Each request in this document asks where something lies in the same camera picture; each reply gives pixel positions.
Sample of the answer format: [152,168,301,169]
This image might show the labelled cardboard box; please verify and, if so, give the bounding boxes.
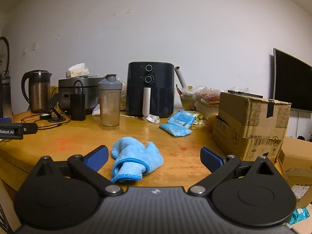
[285,167,312,209]

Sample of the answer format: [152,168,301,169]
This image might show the steel electric kettle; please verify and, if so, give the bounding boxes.
[21,70,53,114]

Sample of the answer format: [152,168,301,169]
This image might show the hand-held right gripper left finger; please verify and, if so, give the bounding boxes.
[35,145,123,197]

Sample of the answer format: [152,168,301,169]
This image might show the black air fryer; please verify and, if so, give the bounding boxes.
[126,62,175,118]

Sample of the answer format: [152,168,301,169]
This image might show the crumpled clear plastic bag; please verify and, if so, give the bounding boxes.
[180,86,195,111]

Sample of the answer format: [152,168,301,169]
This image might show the blue microfibre cloth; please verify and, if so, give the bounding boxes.
[110,136,164,183]

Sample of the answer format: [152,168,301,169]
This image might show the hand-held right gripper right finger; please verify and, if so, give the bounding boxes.
[187,146,277,197]

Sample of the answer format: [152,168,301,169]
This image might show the black portable air pump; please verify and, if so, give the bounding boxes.
[70,80,86,121]

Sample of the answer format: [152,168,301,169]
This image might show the plain cardboard box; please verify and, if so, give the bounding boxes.
[278,136,312,170]

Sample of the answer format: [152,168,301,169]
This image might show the tissue box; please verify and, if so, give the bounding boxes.
[65,63,90,78]

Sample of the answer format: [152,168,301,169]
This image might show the taped cardboard box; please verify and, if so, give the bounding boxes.
[212,91,292,161]

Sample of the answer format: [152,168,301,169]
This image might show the blue snack packet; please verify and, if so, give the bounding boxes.
[159,122,193,137]

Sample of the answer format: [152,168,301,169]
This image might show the clear shaker bottle grey lid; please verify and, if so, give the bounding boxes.
[97,74,123,130]

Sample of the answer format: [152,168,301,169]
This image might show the black television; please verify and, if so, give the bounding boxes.
[273,48,312,113]

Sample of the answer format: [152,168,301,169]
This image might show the black flat frame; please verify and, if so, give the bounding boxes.
[228,90,264,98]

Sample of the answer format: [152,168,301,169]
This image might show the black phone stand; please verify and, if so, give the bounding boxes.
[47,93,66,123]

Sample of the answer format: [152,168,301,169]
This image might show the white strap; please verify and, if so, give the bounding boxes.
[143,114,160,124]

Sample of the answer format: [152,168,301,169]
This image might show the teal snack packet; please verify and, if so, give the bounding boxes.
[289,207,310,225]

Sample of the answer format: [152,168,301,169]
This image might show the yellow snack packets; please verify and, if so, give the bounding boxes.
[192,112,207,125]

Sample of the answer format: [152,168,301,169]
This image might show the black cable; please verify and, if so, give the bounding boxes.
[21,111,71,129]

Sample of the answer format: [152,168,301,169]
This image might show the grey rice cooker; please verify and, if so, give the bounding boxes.
[58,75,105,115]

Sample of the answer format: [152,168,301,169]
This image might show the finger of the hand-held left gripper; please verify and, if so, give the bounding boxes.
[23,123,39,135]

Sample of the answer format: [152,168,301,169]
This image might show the blue wet wipe packets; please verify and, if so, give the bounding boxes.
[167,110,197,128]

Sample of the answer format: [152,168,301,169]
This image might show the dark water bottle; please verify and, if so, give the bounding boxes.
[0,74,12,118]

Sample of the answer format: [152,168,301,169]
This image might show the bicycle wheel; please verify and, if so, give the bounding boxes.
[0,36,11,75]

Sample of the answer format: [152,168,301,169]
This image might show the white paper tube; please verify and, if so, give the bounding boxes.
[174,66,188,89]

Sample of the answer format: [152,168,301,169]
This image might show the clear plastic bag of food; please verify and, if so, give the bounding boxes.
[194,85,221,114]

